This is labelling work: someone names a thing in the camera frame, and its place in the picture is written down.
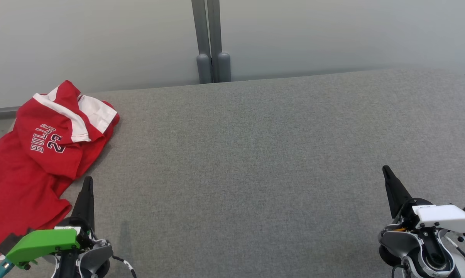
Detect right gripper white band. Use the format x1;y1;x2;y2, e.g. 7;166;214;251
383;165;465;234

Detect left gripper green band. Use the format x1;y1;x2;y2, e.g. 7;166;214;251
5;176;98;269

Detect red Bulls t-shirt white sleeves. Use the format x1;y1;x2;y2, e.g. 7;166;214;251
0;95;120;263

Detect grey fabric sofa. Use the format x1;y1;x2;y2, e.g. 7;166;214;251
0;69;465;278

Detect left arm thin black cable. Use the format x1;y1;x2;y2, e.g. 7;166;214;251
113;255;137;278

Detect grey metal partition post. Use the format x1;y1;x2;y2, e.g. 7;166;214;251
207;0;232;83
192;0;212;84

